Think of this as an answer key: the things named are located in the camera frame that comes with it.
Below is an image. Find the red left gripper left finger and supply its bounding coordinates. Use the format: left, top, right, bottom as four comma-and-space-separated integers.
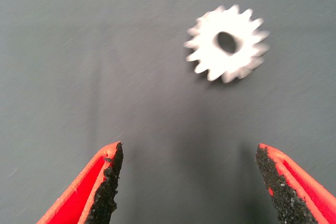
36, 141, 124, 224

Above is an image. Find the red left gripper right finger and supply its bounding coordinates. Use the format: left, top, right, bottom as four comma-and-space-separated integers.
256, 143, 336, 224

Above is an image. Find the small steel gear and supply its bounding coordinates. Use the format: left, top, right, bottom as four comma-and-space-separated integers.
183, 4, 270, 83

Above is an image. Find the dark grey table cloth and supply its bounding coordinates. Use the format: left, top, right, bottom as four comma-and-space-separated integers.
0, 0, 336, 224

